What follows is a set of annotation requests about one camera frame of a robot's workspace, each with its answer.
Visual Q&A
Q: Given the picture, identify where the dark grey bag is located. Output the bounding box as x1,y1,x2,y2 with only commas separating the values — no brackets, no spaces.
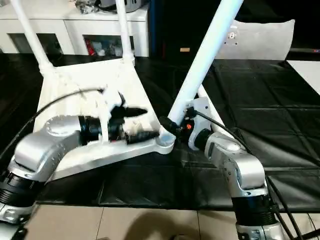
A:
77,0,150,13

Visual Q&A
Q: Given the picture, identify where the grey cushion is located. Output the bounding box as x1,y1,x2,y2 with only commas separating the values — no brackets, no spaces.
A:
215,19,296,61

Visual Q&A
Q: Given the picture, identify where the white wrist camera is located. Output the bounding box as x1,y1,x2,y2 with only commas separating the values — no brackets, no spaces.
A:
186,97,213,132
95,87,126,146

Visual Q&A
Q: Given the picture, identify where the black work mat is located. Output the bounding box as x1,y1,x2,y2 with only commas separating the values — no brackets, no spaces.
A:
0,51,320,213

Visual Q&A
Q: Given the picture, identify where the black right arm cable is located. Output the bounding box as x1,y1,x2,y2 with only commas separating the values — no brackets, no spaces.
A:
192,110,303,240

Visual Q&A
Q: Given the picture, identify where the black stand leg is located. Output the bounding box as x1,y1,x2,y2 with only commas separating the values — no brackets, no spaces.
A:
299,229,320,240

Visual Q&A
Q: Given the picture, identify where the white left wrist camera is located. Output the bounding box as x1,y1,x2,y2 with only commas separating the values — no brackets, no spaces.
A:
95,87,126,146

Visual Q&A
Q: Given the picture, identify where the white flat sheet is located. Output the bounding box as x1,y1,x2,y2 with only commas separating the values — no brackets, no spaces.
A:
285,60,320,97

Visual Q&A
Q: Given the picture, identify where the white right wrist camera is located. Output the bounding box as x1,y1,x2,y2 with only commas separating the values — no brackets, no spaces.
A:
186,97,213,132

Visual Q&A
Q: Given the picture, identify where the white cabinet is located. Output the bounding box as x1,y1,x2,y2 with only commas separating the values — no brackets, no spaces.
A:
0,0,151,57

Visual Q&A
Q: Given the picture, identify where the white plastic table top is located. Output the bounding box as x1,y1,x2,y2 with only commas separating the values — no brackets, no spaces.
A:
36,54,177,182

